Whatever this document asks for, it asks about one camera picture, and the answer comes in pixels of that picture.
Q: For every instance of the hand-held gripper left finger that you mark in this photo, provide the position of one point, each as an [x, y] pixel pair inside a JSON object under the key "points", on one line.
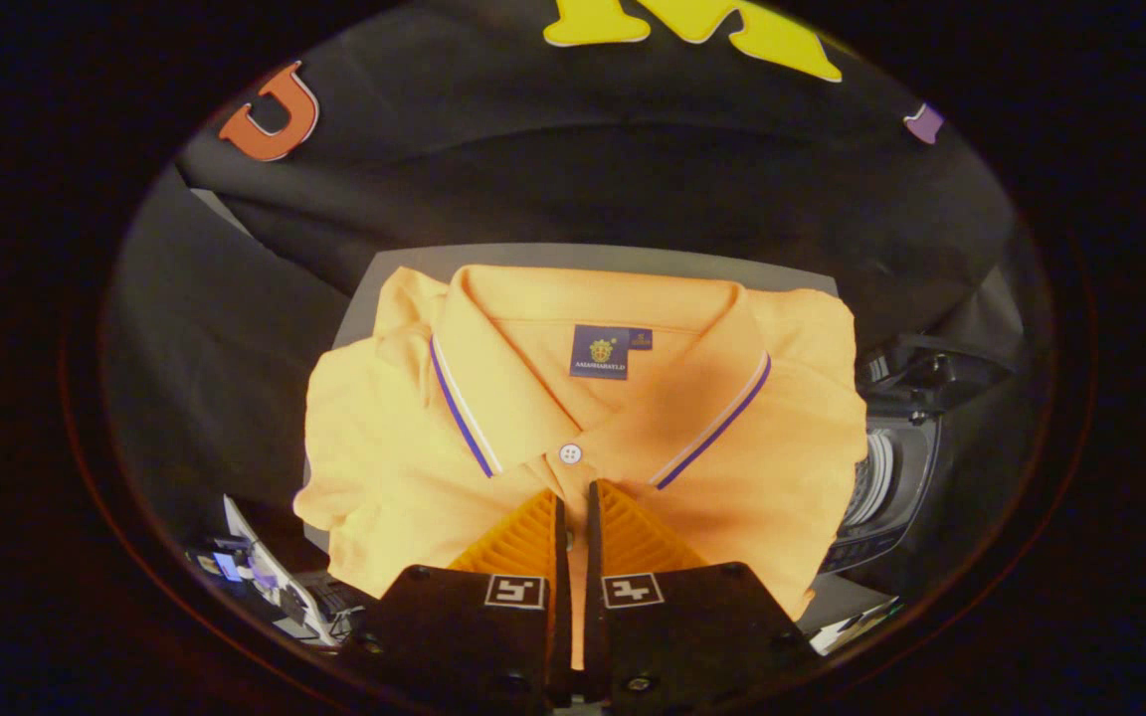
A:
{"points": [[464, 646]]}

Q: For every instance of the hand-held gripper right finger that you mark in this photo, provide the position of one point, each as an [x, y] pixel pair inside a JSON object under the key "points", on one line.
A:
{"points": [[692, 636]]}

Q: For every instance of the orange polo shirt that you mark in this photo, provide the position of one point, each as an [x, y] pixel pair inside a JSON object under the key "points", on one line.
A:
{"points": [[533, 398]]}

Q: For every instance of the grey washing machine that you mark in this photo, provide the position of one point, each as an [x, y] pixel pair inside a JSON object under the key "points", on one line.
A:
{"points": [[906, 467]]}

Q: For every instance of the dark washing machine lid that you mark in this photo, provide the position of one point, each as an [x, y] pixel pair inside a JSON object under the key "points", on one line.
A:
{"points": [[941, 373]]}

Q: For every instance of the white printed sheet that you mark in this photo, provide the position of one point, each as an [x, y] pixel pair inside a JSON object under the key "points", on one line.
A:
{"points": [[857, 626]]}

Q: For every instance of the black backdrop cloth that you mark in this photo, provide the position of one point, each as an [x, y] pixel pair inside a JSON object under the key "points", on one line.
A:
{"points": [[533, 149]]}

